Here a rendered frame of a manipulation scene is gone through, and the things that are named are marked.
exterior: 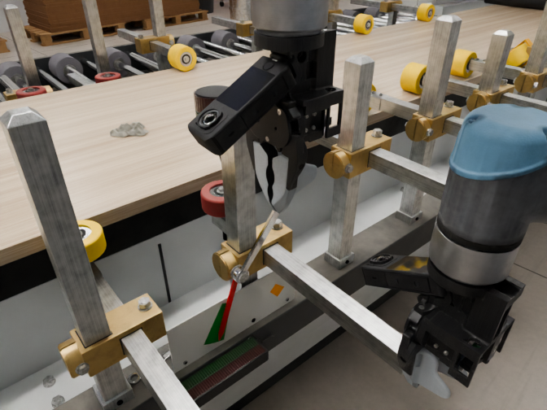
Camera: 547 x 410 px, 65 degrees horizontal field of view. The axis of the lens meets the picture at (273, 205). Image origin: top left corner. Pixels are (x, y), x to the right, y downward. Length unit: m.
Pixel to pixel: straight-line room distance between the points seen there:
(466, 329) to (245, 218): 0.34
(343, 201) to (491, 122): 0.50
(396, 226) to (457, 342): 0.63
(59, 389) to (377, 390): 1.04
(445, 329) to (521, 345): 1.44
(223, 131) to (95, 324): 0.33
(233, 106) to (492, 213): 0.25
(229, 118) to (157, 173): 0.48
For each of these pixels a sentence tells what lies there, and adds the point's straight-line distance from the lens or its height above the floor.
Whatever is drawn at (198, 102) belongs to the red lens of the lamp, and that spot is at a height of 1.11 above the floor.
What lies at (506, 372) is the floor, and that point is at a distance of 1.81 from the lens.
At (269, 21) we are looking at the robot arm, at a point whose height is 1.23.
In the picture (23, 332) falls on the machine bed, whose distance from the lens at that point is 0.88.
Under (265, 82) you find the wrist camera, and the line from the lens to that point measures 0.43.
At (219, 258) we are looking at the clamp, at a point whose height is 0.86.
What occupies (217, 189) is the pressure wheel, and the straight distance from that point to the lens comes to 0.79.
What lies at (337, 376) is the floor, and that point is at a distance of 1.62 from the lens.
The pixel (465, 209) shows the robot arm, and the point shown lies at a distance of 0.40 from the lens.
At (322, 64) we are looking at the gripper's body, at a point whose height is 1.18.
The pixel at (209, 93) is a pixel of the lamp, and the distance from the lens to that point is 0.62.
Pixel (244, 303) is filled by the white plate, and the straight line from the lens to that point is 0.76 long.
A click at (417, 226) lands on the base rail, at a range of 1.09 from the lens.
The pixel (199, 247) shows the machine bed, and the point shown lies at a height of 0.73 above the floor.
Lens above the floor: 1.31
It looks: 33 degrees down
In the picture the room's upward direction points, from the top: straight up
